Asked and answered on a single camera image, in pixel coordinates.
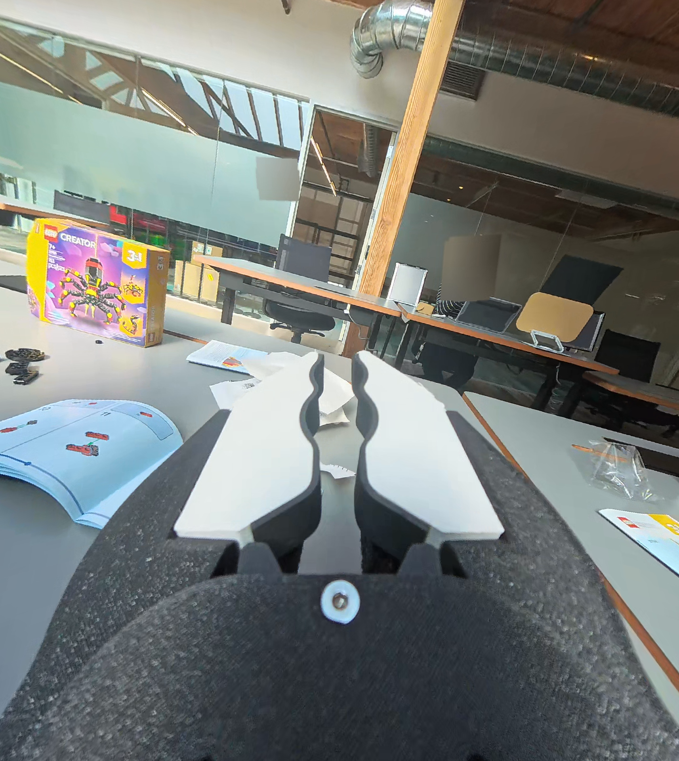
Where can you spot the thin orange stick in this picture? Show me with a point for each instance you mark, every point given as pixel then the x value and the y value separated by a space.
pixel 592 450

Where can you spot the dark flat panel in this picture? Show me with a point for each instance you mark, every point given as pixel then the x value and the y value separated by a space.
pixel 1 283

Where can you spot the black slanted panel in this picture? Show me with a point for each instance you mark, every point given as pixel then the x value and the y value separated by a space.
pixel 583 276

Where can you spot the black long bracket brick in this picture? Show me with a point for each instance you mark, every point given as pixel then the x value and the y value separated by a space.
pixel 26 377

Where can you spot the dark vent grille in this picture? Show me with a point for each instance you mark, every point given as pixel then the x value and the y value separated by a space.
pixel 463 79

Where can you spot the crumpled white papers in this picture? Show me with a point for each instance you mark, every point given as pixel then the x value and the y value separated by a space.
pixel 333 395

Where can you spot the silver ventilation duct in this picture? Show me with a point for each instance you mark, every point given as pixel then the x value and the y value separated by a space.
pixel 378 41

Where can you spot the stack of cardboard boxes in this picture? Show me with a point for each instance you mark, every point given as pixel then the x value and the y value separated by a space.
pixel 197 273

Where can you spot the yellow purple toy set box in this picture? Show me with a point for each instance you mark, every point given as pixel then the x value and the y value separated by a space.
pixel 96 279

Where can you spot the small white paper scrap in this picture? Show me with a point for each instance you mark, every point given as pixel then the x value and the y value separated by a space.
pixel 336 471

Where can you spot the tan board on stand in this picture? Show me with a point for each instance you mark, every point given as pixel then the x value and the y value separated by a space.
pixel 553 316

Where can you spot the black square studded plate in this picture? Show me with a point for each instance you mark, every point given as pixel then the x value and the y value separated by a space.
pixel 15 367

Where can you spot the white framed case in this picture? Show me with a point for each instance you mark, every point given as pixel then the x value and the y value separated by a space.
pixel 408 284

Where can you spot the clear plastic bag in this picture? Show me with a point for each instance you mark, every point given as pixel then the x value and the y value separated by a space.
pixel 620 472

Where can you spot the white yellow instruction leaflet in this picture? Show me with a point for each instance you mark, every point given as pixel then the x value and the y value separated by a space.
pixel 654 538

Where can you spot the wood edged office desk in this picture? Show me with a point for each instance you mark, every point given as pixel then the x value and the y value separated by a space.
pixel 494 339
pixel 12 205
pixel 654 392
pixel 292 279

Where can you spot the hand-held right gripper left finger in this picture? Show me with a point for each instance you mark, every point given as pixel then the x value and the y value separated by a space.
pixel 256 452

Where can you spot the dark computer monitor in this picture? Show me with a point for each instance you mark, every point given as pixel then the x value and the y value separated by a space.
pixel 304 258
pixel 81 207

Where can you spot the wooden post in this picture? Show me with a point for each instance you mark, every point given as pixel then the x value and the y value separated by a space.
pixel 411 148

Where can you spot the black round studded plate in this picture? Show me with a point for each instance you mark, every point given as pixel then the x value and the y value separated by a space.
pixel 24 354

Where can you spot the black office chair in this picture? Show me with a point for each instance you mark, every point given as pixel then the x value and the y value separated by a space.
pixel 298 318
pixel 628 354

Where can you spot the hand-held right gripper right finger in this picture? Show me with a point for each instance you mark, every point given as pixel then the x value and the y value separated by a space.
pixel 422 464

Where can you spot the white printed leaflet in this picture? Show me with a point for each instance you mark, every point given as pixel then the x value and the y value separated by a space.
pixel 220 355

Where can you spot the blue instruction booklet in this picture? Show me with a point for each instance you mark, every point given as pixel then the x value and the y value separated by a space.
pixel 72 452

